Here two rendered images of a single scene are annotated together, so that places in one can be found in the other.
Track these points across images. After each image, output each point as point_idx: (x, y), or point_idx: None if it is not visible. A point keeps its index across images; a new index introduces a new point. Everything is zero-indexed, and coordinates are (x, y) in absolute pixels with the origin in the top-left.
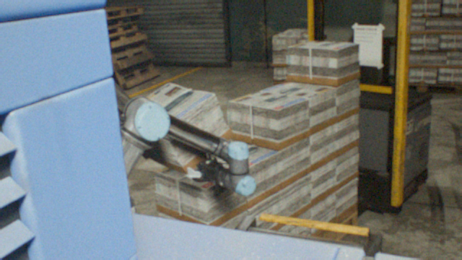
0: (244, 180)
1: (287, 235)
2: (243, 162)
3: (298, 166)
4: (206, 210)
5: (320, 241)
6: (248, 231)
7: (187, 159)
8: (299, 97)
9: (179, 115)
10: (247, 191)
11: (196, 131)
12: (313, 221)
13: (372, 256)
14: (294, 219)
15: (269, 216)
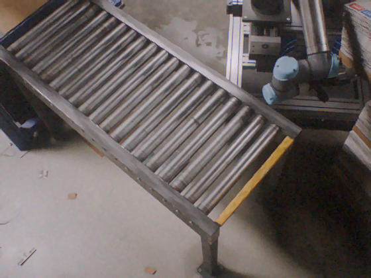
0: (267, 86)
1: (248, 153)
2: (273, 77)
3: None
4: (359, 116)
5: (225, 177)
6: (271, 124)
7: (346, 51)
8: None
9: (368, 13)
10: (264, 94)
11: (306, 21)
12: (257, 180)
13: (180, 207)
14: (268, 165)
15: (283, 144)
